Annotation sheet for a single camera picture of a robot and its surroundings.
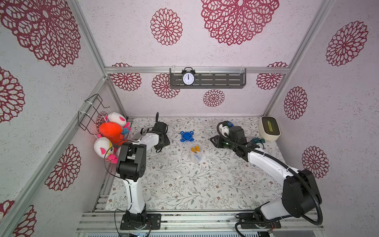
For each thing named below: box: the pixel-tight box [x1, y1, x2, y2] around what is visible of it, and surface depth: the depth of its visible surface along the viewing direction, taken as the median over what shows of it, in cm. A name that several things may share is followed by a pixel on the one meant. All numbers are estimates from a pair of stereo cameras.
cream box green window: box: [258, 115, 281, 142], surface depth 108 cm
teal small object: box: [251, 137, 266, 150], surface depth 99 cm
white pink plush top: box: [106, 112, 127, 127], surface depth 97 cm
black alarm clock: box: [181, 66, 196, 86], surface depth 92 cm
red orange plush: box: [99, 121, 129, 146], surface depth 91 cm
